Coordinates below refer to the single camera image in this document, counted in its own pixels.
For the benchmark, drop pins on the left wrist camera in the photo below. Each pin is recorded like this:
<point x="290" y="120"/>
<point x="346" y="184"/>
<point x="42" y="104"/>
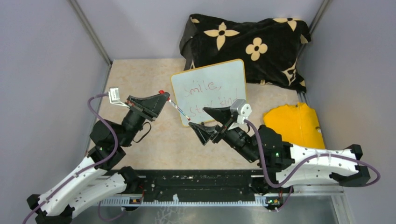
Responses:
<point x="114" y="97"/>

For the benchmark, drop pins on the yellow cloth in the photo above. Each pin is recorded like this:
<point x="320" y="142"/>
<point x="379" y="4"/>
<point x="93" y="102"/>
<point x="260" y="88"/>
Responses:
<point x="296" y="124"/>

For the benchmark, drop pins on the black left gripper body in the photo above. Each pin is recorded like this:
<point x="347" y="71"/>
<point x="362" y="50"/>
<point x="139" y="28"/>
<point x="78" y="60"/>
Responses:
<point x="133" y="122"/>

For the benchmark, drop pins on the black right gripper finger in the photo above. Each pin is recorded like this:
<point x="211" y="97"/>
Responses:
<point x="204" y="133"/>
<point x="222" y="115"/>

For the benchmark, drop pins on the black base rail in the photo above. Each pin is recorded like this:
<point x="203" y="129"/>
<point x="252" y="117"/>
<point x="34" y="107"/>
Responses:
<point x="205" y="188"/>

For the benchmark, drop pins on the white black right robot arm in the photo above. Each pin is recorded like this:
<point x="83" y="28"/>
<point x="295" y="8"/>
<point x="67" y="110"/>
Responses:
<point x="283" y="164"/>

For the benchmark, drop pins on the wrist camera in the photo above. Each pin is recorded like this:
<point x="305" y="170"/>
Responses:
<point x="240" y="110"/>
<point x="114" y="97"/>

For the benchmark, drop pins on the yellow framed whiteboard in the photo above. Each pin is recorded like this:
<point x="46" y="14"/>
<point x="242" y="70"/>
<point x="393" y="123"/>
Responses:
<point x="217" y="85"/>

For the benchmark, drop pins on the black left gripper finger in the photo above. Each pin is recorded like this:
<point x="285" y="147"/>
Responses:
<point x="155" y="102"/>
<point x="150" y="115"/>

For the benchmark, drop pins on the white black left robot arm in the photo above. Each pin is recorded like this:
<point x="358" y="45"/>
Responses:
<point x="74" y="194"/>

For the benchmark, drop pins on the black floral pillow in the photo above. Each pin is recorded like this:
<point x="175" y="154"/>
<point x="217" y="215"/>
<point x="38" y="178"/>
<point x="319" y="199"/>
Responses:
<point x="269" y="48"/>

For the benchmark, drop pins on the white red capped marker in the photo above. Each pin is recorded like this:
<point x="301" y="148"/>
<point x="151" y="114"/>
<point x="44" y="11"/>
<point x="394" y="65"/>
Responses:
<point x="179" y="109"/>

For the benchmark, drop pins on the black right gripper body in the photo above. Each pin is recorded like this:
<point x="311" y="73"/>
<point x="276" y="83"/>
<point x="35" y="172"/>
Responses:
<point x="233" y="136"/>

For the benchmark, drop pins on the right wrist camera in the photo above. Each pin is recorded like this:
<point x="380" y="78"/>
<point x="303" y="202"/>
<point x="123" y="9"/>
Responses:
<point x="240" y="110"/>

